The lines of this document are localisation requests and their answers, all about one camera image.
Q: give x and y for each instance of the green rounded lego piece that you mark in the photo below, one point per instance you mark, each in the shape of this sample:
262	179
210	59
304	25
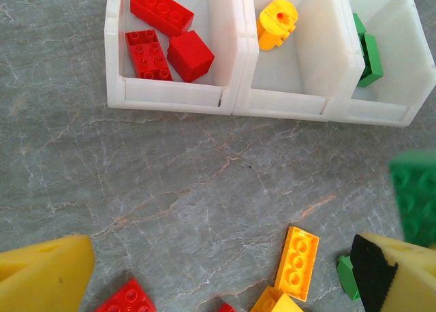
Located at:
347	278

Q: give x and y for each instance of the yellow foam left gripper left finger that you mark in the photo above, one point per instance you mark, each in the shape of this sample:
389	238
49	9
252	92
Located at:
37	278

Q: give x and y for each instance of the yellow round lego with 120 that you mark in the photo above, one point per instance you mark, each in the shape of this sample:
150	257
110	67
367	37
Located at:
276	22

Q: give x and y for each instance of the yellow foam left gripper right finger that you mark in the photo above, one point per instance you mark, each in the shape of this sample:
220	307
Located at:
408	278

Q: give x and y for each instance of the red sloped lego brick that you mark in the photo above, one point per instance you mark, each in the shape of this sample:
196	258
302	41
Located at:
190	56

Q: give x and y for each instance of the green sloped lego brick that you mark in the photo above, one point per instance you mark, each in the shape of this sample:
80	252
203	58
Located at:
371	60

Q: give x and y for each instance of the red long lego brick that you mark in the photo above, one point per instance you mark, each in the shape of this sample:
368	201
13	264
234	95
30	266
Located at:
161	10

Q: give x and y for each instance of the white plastic bin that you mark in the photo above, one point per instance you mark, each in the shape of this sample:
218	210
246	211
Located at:
398	70
289	70
170	94

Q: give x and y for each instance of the yellow long lego brick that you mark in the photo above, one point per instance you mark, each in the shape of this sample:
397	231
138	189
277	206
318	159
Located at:
296	264

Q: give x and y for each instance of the yellow square lego brick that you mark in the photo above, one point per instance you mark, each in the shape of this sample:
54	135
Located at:
272	301

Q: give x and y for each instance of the green long lego brick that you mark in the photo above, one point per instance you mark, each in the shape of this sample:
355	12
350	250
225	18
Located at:
417	199

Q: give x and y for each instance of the small red lego piece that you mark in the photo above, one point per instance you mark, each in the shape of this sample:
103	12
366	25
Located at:
227	308

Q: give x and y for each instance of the green small lego brick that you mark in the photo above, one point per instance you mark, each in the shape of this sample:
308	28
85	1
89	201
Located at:
358	24

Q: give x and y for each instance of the red square lego brick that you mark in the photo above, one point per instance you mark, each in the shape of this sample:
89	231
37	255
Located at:
127	298

